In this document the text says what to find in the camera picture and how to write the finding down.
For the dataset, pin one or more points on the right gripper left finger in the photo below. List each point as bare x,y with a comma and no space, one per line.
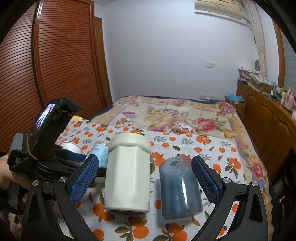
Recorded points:
39,219

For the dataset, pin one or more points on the pink kettle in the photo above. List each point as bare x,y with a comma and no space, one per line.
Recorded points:
289,100

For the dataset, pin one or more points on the yellow plush blanket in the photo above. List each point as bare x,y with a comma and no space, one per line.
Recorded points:
78,118

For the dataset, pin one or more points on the white wall switch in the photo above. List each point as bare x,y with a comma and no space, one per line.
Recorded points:
209,65

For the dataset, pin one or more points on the clear cup light-blue label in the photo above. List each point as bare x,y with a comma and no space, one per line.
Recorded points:
100,150

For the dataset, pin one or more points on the wooden sideboard cabinet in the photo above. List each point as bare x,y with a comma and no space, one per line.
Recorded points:
269,125

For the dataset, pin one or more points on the left hand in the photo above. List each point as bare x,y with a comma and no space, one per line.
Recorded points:
7,176

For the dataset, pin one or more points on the white paper cup blue stripe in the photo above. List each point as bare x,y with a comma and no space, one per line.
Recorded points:
71,147

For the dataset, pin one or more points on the wooden louvered wardrobe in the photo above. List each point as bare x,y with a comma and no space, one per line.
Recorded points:
49,49

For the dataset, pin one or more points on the grey window blind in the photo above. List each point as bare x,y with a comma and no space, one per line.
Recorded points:
290,64

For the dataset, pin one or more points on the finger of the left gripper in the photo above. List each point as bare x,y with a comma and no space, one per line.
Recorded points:
67,155

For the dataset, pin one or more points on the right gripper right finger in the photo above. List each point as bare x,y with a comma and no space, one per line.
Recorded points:
250,220

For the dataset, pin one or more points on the floral bed blanket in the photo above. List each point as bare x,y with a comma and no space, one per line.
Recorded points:
214,118

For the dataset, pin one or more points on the wall power strip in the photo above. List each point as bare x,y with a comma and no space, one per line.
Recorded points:
209,98

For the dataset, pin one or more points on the blue tissue pack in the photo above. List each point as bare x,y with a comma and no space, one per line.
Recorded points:
233,98

